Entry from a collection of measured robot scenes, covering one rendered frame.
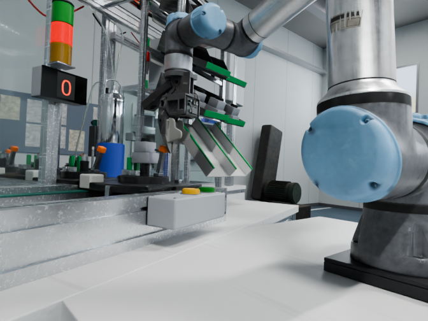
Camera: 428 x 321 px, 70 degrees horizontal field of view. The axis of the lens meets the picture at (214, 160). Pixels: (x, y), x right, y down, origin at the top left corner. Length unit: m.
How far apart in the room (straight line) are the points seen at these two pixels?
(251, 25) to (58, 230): 0.61
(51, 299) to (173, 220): 0.25
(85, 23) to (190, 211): 4.74
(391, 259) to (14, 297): 0.50
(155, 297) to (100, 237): 0.18
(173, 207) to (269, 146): 6.13
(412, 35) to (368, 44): 8.57
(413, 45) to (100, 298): 8.77
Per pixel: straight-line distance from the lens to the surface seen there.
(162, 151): 0.83
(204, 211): 0.68
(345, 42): 0.45
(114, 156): 1.80
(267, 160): 6.63
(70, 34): 0.89
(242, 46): 0.84
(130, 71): 5.30
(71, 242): 0.52
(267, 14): 0.78
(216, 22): 0.77
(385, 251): 0.53
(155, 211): 0.61
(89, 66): 5.05
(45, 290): 0.47
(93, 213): 0.54
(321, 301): 0.45
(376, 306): 0.47
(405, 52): 8.94
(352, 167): 0.39
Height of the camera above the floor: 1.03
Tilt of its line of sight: 1 degrees up
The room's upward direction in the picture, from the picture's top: 2 degrees clockwise
